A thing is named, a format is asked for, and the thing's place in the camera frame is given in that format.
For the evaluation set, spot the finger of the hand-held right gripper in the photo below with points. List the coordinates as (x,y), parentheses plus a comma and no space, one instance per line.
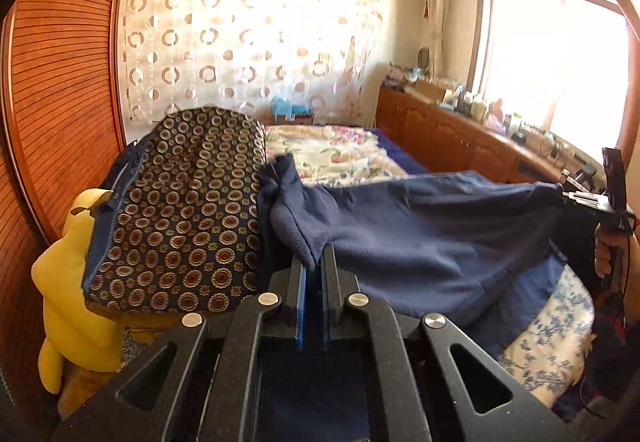
(582,199)

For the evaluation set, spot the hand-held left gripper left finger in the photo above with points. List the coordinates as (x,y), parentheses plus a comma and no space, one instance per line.
(300,304)

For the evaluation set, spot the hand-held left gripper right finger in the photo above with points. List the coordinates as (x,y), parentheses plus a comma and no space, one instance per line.
(327,304)

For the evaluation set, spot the navy printed sweatshirt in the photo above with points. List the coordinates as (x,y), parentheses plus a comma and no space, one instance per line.
(400,247)

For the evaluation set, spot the person's right hand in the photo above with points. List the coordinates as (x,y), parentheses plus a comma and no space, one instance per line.
(607,249)

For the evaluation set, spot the dark circle-patterned pillow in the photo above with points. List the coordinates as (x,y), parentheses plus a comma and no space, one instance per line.
(185,217)

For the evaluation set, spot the wooden cabinet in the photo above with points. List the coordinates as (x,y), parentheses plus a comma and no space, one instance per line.
(450,137)

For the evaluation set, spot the white blue floral sheet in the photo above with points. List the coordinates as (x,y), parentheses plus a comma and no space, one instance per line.
(547,342)

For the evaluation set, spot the window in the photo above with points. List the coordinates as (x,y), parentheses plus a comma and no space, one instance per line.
(555,47)

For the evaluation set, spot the floral quilt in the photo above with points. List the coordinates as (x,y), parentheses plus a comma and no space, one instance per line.
(330,152)

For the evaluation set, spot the blue bed sheet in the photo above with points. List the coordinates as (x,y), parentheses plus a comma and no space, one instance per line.
(400,152)

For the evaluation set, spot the cardboard box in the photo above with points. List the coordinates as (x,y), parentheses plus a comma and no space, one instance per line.
(430,91)

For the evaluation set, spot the blue item on bedside stand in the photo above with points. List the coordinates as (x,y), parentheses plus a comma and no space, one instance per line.
(290,111)

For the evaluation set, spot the dark round hand fan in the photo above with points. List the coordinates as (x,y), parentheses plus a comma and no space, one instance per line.
(424,58)

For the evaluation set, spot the yellow plush toy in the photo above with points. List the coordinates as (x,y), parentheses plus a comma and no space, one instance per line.
(75,312)

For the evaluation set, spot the pale window curtain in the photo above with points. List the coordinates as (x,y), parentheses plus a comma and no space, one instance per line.
(436,7)

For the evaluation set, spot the sheer circle-patterned curtain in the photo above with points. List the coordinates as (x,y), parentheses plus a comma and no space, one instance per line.
(250,37)

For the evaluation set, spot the wooden slatted wardrobe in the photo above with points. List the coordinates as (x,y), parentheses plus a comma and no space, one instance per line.
(55,87)

